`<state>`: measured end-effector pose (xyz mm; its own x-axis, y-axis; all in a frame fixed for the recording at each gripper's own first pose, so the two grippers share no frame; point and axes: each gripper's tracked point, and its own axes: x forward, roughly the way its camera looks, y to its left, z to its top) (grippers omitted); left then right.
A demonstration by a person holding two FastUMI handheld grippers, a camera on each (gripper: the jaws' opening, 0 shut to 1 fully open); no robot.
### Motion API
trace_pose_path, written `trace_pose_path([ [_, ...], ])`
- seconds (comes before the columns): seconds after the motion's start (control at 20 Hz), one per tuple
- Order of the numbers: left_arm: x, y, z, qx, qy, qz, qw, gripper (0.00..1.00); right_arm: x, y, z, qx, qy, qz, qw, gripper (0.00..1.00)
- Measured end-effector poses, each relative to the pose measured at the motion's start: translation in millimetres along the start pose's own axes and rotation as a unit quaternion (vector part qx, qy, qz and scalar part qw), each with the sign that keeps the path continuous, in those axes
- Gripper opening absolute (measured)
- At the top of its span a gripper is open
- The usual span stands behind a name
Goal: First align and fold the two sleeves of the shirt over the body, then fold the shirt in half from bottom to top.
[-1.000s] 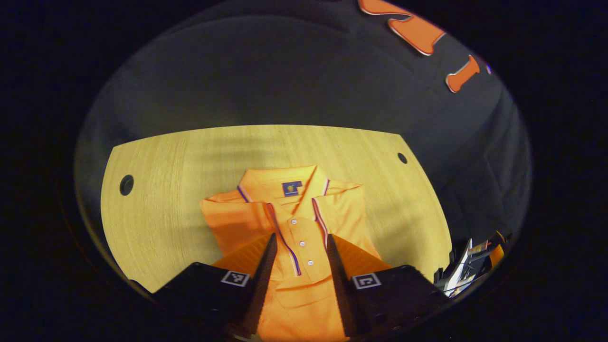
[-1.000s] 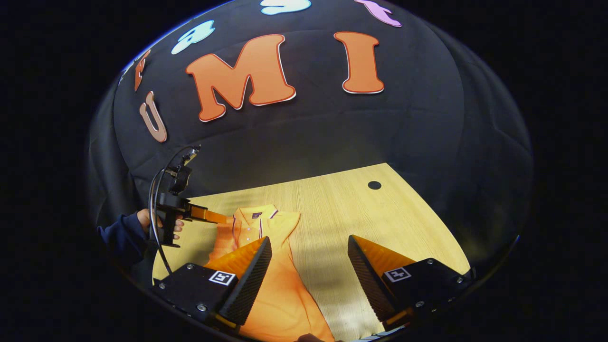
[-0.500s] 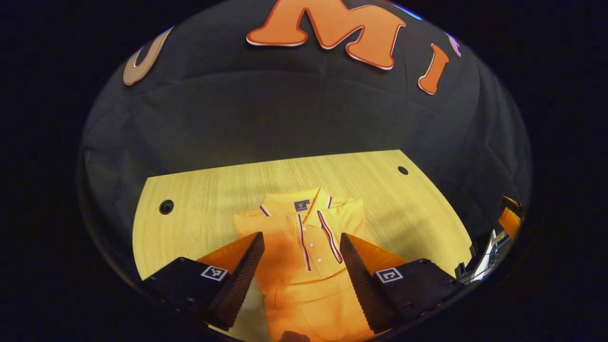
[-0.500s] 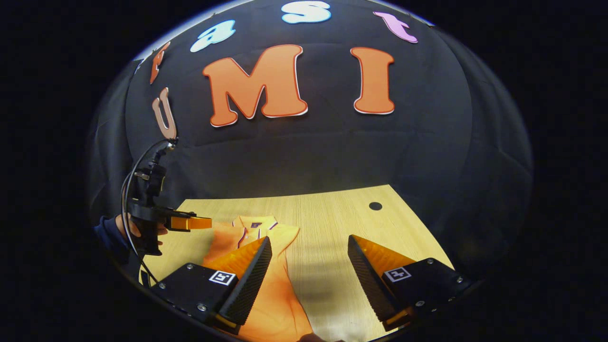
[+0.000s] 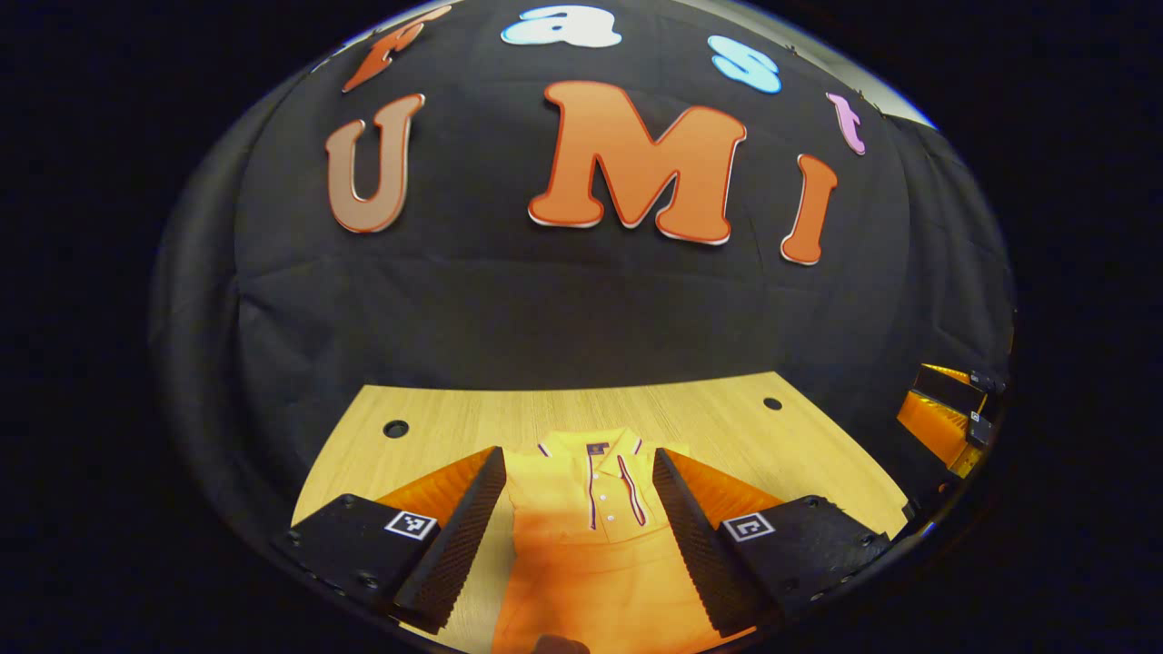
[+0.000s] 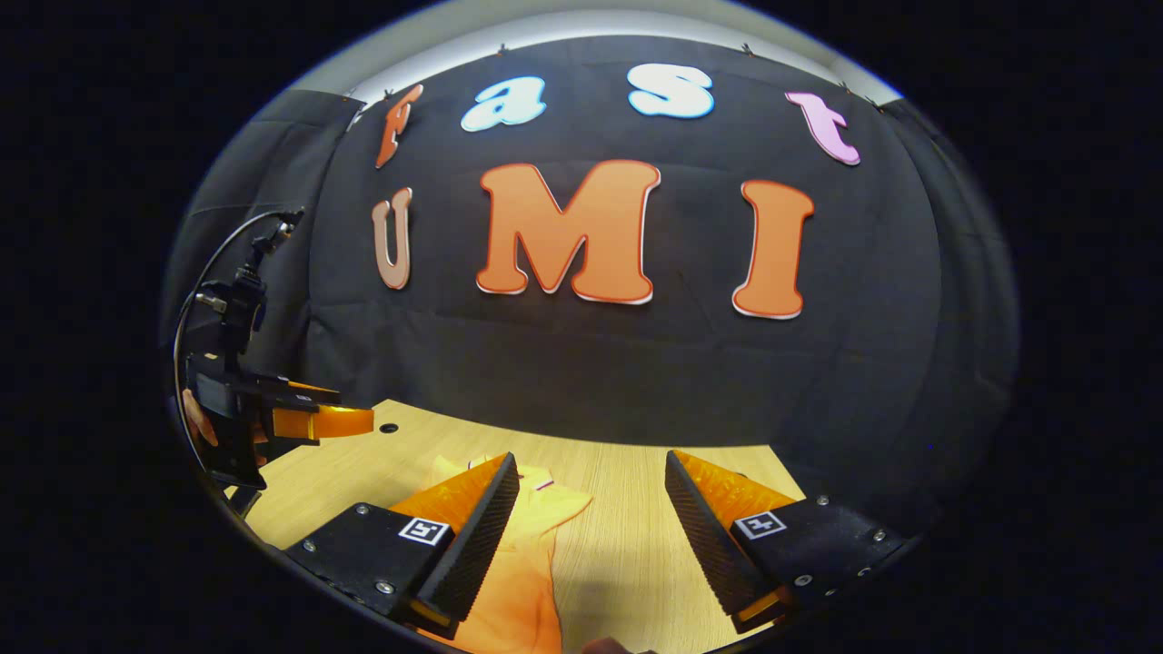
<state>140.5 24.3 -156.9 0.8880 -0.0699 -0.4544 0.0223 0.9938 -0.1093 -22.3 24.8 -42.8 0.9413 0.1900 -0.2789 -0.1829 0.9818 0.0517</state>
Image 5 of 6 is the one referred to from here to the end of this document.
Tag black backdrop cloth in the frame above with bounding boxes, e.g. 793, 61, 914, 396
150, 0, 1017, 546

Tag orange T-shirt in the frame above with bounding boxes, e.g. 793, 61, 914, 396
491, 427, 760, 654

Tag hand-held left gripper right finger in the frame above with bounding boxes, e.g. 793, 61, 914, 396
651, 447, 893, 639

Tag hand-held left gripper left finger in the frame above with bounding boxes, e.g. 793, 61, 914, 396
271, 445, 508, 635

